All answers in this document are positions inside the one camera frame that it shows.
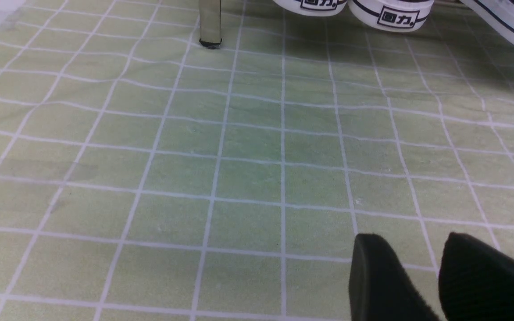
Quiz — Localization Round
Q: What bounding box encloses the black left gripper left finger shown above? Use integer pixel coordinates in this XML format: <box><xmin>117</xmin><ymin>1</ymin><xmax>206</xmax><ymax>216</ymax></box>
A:
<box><xmin>348</xmin><ymin>233</ymin><xmax>440</xmax><ymax>321</ymax></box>

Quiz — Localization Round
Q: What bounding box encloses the black canvas sneaker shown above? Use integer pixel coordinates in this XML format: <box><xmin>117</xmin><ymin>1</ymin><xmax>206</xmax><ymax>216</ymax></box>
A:
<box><xmin>273</xmin><ymin>0</ymin><xmax>348</xmax><ymax>17</ymax></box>
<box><xmin>348</xmin><ymin>0</ymin><xmax>434</xmax><ymax>33</ymax></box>

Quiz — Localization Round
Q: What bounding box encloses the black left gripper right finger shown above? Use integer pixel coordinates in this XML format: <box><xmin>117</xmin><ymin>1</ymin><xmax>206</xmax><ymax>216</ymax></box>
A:
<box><xmin>438</xmin><ymin>232</ymin><xmax>514</xmax><ymax>321</ymax></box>

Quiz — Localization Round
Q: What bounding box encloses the black canvas sneaker far left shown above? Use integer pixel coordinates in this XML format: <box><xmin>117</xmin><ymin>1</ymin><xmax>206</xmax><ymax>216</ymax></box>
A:
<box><xmin>273</xmin><ymin>0</ymin><xmax>348</xmax><ymax>17</ymax></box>

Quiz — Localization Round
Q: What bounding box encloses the green checkered tablecloth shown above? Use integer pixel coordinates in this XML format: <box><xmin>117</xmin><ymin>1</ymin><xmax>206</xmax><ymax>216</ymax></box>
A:
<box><xmin>0</xmin><ymin>0</ymin><xmax>514</xmax><ymax>321</ymax></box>

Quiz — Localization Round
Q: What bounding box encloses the chrome metal shoe rack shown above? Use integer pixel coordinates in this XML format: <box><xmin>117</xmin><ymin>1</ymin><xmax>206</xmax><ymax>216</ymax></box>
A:
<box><xmin>198</xmin><ymin>0</ymin><xmax>222</xmax><ymax>49</ymax></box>

